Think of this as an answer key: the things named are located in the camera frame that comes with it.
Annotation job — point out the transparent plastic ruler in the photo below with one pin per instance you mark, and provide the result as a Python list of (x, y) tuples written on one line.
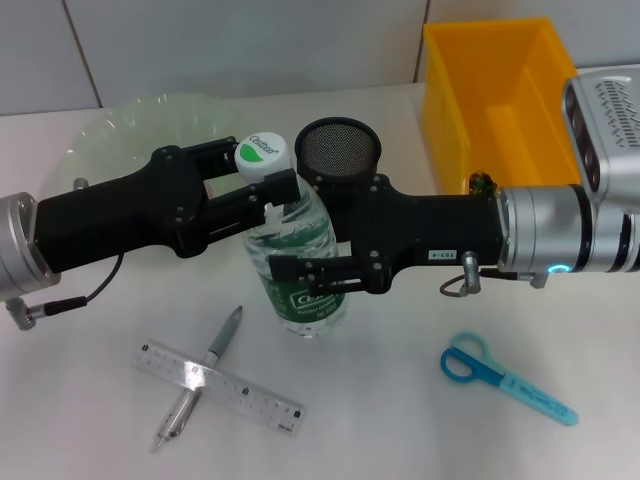
[(250, 395)]

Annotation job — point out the pale green wavy fruit plate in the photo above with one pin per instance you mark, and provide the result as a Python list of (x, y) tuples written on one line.
[(150, 120)]

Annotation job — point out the grey pen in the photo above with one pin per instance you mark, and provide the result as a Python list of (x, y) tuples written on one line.
[(225, 335)]

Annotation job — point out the clear water bottle green label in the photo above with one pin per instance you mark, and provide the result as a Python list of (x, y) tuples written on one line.
[(300, 240)]

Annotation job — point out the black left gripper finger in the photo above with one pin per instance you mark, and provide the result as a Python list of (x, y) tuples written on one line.
[(280, 187), (212, 147)]

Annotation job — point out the blue safety scissors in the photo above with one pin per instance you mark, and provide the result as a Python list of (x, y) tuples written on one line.
[(500, 375)]

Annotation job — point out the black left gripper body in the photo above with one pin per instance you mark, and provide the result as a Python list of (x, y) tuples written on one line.
[(115, 220)]

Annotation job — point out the yellow plastic storage bin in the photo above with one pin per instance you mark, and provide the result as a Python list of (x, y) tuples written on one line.
[(450, 75)]

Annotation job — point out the black mesh pen cup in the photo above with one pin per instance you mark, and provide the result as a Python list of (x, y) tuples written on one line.
[(335, 150)]

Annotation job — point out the green plastic wrapper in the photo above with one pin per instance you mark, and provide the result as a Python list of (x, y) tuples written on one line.
[(481, 182)]

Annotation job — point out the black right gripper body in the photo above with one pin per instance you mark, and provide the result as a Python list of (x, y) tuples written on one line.
[(440, 225)]

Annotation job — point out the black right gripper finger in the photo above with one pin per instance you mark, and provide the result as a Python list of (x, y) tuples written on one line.
[(345, 186), (290, 270)]

